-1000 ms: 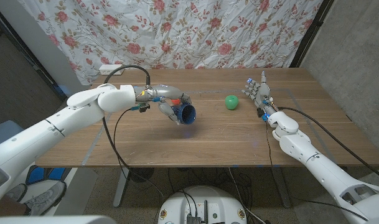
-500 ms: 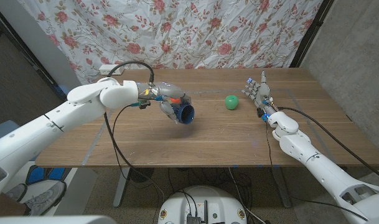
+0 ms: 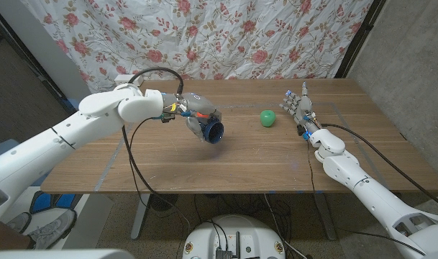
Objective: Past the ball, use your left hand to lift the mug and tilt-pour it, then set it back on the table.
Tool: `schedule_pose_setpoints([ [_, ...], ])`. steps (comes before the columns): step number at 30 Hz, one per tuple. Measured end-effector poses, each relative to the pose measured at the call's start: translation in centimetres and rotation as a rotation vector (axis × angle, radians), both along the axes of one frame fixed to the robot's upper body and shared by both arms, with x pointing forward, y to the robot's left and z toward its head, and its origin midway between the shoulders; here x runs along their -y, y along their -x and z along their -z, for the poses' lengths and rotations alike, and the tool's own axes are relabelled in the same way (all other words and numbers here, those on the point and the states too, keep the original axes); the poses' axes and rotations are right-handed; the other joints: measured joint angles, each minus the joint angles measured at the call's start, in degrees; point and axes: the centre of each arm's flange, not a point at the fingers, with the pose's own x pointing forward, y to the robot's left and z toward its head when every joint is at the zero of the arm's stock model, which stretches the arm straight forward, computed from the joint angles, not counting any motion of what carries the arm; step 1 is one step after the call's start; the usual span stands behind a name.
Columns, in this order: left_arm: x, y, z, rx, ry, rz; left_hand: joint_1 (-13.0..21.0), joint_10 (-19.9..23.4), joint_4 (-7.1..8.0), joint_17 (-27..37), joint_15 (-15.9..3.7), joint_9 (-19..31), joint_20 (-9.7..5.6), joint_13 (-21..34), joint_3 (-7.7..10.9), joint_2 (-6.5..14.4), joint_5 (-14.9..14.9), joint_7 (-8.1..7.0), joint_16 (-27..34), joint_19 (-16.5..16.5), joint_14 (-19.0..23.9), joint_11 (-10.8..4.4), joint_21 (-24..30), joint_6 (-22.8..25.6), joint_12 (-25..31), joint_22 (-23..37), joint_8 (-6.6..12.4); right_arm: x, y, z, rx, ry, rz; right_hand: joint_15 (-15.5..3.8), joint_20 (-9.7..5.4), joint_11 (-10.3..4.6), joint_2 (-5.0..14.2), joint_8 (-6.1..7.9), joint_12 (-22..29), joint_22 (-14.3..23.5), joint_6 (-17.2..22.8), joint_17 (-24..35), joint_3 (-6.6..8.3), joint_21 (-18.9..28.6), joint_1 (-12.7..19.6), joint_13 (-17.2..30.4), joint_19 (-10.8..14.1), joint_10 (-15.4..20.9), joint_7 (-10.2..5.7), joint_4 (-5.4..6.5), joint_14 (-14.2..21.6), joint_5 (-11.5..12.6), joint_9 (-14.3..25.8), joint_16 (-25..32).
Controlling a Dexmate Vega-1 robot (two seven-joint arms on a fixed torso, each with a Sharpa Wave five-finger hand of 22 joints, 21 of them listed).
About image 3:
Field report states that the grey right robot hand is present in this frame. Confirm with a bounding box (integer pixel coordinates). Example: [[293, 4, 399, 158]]
[[278, 81, 322, 140]]

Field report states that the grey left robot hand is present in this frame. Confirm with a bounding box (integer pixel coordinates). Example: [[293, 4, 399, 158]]
[[163, 92, 223, 143]]

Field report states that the dark blue mug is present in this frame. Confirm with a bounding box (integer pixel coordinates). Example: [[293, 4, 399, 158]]
[[199, 117, 225, 145]]

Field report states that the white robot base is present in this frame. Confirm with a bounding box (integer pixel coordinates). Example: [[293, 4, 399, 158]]
[[182, 214, 286, 259]]

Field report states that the green toy apple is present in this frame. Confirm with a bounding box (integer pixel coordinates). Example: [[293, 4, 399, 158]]
[[260, 109, 277, 128]]

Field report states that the floral fabric backdrop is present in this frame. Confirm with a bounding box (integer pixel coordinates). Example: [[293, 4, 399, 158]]
[[19, 0, 374, 100]]

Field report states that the white power strip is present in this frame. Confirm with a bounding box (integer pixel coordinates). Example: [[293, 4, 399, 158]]
[[114, 73, 145, 87]]

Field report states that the black backdrop pole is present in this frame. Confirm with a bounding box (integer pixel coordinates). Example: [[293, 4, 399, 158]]
[[334, 0, 387, 79]]

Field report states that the black floor fan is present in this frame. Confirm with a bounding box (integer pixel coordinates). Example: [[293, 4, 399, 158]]
[[149, 194, 179, 212]]

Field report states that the metal table leg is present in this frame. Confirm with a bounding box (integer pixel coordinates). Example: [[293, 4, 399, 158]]
[[313, 193, 338, 241], [130, 193, 151, 240]]

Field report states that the white mat with blue shapes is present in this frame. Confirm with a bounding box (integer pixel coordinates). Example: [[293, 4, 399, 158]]
[[2, 186, 114, 251]]

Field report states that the grey sneaker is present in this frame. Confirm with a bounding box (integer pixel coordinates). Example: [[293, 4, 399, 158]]
[[5, 212, 33, 234], [26, 209, 78, 250]]

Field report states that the white robot torso cover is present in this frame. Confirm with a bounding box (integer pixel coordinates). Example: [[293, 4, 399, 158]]
[[0, 248, 135, 259]]

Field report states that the person bare leg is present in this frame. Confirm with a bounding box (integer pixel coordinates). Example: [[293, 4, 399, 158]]
[[0, 222, 36, 251]]

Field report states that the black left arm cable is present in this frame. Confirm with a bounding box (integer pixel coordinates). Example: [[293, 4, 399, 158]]
[[120, 66, 193, 237]]

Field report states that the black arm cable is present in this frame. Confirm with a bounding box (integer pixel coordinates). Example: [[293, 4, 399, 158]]
[[120, 66, 193, 237], [319, 123, 438, 213]]

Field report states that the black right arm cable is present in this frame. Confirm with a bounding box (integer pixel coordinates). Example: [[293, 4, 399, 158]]
[[319, 123, 438, 213]]

